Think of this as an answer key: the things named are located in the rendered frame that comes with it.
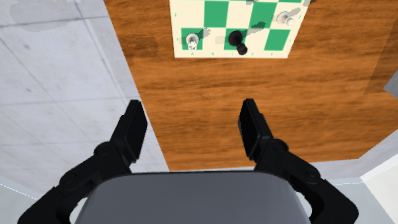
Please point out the green and white chessboard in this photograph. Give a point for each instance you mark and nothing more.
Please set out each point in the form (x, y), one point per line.
(213, 21)

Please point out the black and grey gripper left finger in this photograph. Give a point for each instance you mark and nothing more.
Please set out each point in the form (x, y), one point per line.
(56, 206)

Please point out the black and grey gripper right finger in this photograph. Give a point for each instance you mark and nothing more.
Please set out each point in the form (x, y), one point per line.
(329, 205)

